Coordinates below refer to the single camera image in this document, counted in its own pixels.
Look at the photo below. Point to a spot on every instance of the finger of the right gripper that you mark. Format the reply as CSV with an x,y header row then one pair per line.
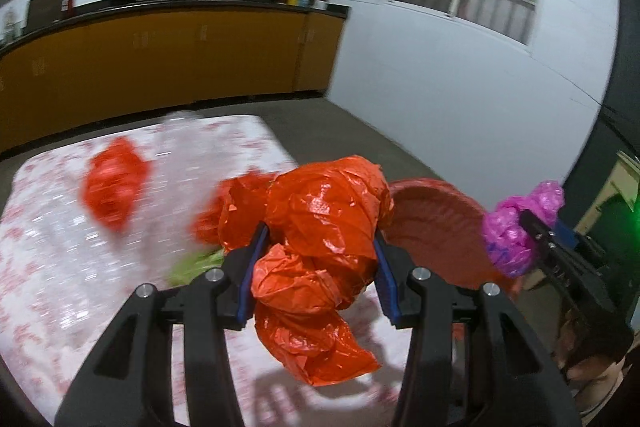
x,y
539,237

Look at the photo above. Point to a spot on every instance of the small red crumpled bag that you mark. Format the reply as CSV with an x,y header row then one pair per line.
x,y
113,184

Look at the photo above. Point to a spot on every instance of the white cup on counter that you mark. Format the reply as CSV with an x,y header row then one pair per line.
x,y
321,5

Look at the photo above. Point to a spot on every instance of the red plastic trash basket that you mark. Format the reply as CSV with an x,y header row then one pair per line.
x,y
441,228

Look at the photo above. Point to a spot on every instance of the red bottle on counter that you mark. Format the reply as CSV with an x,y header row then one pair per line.
x,y
69,8

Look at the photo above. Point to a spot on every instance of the orange lower kitchen cabinets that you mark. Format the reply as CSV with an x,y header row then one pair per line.
x,y
137,60

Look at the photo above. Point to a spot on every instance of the dark cutting board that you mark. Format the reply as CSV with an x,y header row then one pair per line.
x,y
42,13

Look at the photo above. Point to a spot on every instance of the person's right hand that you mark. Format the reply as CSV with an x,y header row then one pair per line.
x,y
592,380

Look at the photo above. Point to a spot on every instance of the magenta plastic bag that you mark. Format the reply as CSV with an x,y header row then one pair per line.
x,y
510,249

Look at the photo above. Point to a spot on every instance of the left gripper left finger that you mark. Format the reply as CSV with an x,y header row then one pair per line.
x,y
126,377

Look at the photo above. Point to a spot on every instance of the yellow-green plastic bag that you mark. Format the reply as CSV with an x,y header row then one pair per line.
x,y
191,266

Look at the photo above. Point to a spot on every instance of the large orange plastic bag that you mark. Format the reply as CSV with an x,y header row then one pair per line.
x,y
322,218

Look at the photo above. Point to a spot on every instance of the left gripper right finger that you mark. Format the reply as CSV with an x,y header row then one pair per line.
x,y
510,380

